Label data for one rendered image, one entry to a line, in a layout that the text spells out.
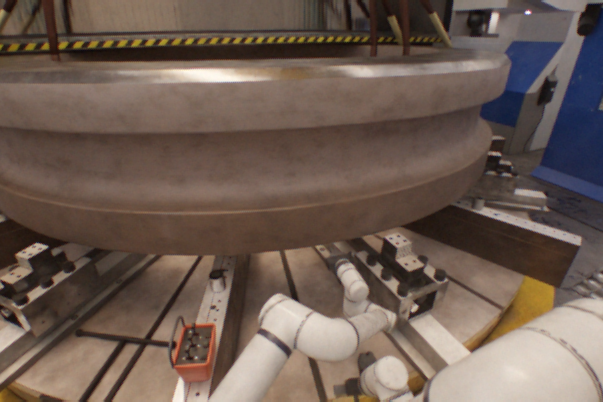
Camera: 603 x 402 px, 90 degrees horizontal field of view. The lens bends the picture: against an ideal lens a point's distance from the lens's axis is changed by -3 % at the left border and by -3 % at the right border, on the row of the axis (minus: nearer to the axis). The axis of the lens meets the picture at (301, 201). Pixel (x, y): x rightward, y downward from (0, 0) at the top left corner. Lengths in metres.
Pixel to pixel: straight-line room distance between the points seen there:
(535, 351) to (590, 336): 0.08
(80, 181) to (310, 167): 1.27
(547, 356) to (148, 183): 1.70
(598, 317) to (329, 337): 0.60
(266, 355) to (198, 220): 0.90
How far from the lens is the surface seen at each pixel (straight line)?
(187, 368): 1.38
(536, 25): 7.28
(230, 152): 1.62
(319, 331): 0.93
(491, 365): 0.46
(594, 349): 0.51
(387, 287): 1.83
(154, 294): 2.47
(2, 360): 2.38
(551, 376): 0.46
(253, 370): 0.94
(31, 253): 2.30
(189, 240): 1.73
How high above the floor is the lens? 1.89
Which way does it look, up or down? 28 degrees down
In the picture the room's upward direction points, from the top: straight up
